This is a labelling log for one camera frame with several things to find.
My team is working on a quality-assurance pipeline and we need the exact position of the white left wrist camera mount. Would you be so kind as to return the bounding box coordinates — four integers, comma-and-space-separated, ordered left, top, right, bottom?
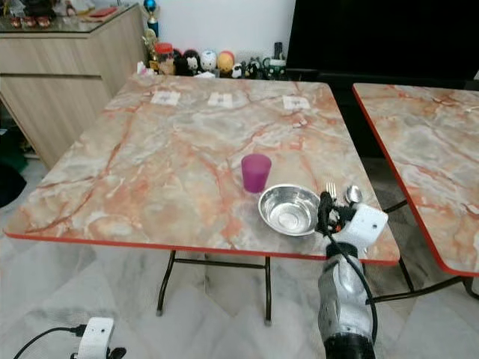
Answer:
76, 317, 115, 359

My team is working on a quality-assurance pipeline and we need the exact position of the marble table with red edge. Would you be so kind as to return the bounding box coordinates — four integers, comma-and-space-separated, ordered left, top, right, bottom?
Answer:
352, 82, 479, 304

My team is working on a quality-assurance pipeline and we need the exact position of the dark bag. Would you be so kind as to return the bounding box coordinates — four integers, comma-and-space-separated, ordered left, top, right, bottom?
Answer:
0, 129, 28, 209

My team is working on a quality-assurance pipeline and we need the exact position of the blue ball trophy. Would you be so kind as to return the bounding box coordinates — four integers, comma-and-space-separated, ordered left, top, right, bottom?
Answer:
144, 0, 161, 38

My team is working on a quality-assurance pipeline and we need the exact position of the silver metal spoon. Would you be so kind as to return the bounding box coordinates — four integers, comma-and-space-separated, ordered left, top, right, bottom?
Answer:
345, 185, 364, 205

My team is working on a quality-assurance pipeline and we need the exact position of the white paper label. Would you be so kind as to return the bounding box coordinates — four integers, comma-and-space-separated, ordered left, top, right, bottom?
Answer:
207, 92, 236, 108
282, 95, 312, 111
151, 90, 182, 107

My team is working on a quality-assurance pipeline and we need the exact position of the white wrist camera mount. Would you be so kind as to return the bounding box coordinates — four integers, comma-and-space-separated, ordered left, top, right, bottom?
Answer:
336, 203, 389, 254
76, 317, 115, 359

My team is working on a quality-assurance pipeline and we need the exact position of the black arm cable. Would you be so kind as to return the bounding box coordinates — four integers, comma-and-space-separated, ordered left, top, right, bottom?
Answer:
332, 233, 380, 343
13, 325, 86, 359

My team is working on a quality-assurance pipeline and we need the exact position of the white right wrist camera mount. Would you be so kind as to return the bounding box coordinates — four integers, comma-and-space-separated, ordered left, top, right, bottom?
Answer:
336, 203, 389, 254

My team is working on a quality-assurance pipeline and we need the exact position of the flat red item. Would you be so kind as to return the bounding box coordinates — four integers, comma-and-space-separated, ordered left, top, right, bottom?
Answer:
89, 5, 120, 19

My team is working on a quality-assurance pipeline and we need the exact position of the dark green figurine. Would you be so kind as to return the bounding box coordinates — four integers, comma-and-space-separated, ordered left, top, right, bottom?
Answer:
262, 57, 287, 80

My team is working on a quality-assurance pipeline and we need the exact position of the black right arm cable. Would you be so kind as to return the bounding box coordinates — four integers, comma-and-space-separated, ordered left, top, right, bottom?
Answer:
332, 233, 380, 343

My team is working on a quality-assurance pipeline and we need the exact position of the black television screen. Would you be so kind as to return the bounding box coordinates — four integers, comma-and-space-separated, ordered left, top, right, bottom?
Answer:
284, 0, 479, 74

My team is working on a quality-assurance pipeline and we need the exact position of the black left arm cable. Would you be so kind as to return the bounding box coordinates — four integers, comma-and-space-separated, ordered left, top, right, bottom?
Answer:
13, 325, 86, 359

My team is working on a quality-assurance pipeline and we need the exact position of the purple plastic cup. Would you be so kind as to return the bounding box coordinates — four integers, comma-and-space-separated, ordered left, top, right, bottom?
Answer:
241, 153, 272, 194

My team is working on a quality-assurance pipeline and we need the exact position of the marble top folding table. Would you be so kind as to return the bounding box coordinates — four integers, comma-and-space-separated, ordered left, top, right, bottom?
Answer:
4, 73, 401, 327

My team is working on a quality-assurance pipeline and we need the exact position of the white round doll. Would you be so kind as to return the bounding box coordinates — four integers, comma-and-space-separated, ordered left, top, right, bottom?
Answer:
199, 49, 219, 75

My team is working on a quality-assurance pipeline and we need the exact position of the stainless steel bowl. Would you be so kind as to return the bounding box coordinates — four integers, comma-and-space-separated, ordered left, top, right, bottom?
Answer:
258, 183, 322, 237

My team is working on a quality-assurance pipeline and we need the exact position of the black round doll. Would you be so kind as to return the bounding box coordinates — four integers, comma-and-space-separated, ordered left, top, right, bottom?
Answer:
174, 49, 201, 77

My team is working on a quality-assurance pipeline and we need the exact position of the light wooden cabinet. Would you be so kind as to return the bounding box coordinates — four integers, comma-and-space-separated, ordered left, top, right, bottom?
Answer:
0, 4, 147, 170

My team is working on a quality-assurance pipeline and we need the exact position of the orange yellow round doll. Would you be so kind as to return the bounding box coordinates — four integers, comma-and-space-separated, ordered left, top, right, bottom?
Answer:
217, 50, 237, 77

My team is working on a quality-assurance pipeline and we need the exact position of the red lid jar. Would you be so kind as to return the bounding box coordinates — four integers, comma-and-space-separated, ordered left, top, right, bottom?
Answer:
155, 42, 176, 76

